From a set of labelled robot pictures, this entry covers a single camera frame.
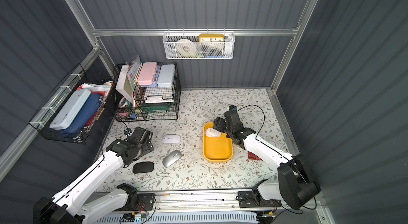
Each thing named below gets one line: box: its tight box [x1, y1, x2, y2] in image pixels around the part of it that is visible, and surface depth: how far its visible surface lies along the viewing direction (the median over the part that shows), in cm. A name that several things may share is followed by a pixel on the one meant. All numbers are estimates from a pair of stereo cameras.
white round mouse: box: [205, 127, 222, 138], surface depth 96 cm
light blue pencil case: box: [157, 63, 176, 88], surface depth 99 cm
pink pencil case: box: [137, 62, 158, 86], surface depth 96 cm
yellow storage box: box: [202, 121, 234, 163], surface depth 94 cm
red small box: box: [247, 151, 263, 161], surface depth 88 cm
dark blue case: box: [56, 93, 102, 135], surface depth 69 cm
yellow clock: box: [198, 33, 225, 43], surface depth 90 cm
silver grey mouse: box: [162, 149, 182, 168], surface depth 89 cm
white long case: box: [49, 88, 92, 131], surface depth 68 cm
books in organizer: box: [115, 55, 142, 107], surface depth 92 cm
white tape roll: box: [176, 38, 197, 55], surface depth 86 cm
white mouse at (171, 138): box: [161, 133, 182, 144], surface depth 96 cm
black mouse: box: [132, 161, 155, 174], surface depth 84 cm
